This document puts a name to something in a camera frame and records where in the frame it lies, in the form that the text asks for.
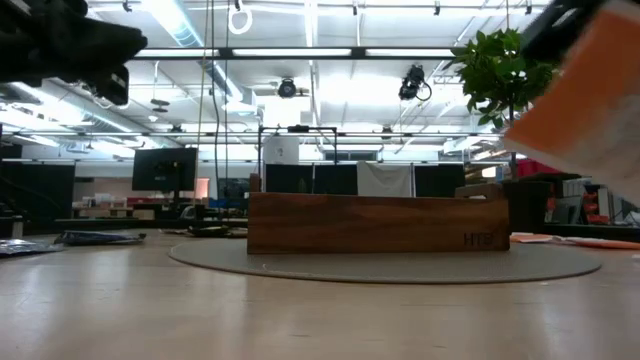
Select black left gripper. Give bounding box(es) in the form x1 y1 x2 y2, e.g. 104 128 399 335
0 0 149 106

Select orange white tea packet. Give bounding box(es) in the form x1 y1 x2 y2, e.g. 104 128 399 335
509 232 554 245
502 0 640 206
549 236 640 251

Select wooden tea organizer box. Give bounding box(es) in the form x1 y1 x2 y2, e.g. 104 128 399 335
246 182 512 255

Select green leafy plant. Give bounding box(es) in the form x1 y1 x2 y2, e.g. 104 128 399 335
451 27 557 182

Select black computer monitor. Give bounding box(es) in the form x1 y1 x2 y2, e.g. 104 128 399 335
131 146 199 221

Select red storage bins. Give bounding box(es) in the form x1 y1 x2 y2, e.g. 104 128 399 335
516 158 551 178

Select shelf cart with grey bins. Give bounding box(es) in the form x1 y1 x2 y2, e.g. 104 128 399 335
544 172 640 229

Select black plant pot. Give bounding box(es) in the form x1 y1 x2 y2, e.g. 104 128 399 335
502 179 547 236

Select black partition screens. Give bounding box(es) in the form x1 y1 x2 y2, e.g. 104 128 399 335
263 162 467 198

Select round grey mat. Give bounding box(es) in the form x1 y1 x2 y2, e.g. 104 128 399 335
168 238 603 286

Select hanging black cable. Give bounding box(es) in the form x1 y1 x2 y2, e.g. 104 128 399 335
209 0 222 199

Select white cable ring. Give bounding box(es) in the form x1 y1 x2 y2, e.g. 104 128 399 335
227 0 254 36

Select large black partition wall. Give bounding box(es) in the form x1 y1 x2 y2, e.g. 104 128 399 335
0 160 76 221

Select black ceiling spotlight with cable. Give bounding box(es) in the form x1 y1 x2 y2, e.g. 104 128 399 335
397 63 433 103

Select black aluminium table frame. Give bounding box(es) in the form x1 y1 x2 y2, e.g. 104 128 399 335
0 215 640 244

